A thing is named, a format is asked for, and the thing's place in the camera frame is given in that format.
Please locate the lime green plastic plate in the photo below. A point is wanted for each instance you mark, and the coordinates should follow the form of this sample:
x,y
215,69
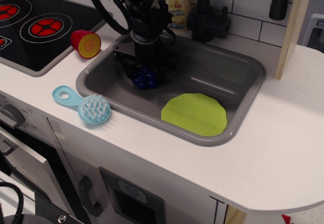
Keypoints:
x,y
197,113

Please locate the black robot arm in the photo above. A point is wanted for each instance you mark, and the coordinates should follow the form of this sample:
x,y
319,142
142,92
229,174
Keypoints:
x,y
145,18

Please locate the grey oven knob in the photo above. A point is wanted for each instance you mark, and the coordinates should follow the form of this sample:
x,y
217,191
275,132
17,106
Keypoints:
x,y
11,116

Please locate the light blue scrub brush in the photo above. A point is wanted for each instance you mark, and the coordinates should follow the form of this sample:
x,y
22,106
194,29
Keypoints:
x,y
92,109

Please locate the grey oven door handle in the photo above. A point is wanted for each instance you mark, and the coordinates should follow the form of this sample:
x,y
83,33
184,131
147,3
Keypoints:
x,y
7,147

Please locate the black toy stove top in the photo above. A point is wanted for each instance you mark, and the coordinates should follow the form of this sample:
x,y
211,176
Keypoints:
x,y
35,34

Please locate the grey dishwasher panel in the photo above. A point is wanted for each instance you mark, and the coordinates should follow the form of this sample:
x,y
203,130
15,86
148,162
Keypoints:
x,y
133,202

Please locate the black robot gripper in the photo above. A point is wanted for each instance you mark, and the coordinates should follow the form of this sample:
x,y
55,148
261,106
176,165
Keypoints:
x,y
134,51

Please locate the red yellow toy fruit half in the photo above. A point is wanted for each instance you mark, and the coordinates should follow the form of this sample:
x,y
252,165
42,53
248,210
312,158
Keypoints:
x,y
86,43

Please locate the grey plastic sink basin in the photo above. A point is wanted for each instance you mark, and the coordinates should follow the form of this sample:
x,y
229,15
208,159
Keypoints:
x,y
231,78

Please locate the grey cabinet door handle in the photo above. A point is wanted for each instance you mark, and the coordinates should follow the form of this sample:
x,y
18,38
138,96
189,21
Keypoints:
x,y
84,189

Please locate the wooden shelf side panel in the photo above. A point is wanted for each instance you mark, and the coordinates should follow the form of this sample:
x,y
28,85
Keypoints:
x,y
295,22

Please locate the black toy faucet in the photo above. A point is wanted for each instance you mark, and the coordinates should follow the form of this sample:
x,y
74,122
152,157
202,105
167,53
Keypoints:
x,y
205,24

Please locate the blue toy blueberry cluster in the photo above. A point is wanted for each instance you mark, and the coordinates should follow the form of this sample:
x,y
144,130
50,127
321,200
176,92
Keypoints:
x,y
145,77

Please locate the yellow dish soap bottle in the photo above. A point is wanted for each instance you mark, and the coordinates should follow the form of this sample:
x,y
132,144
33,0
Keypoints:
x,y
180,10

